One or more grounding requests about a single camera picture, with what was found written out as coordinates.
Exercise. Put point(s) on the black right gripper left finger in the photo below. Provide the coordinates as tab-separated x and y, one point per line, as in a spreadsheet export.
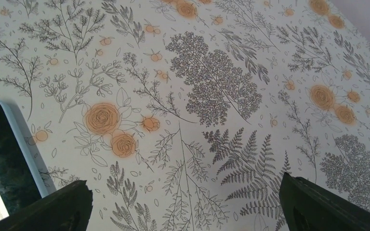
67	209

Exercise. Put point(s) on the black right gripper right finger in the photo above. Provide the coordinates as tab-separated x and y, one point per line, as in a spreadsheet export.
309	207

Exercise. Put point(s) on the phone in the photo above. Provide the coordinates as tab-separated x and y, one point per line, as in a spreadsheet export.
20	181

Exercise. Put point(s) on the floral patterned table mat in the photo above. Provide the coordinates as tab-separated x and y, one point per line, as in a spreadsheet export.
183	115

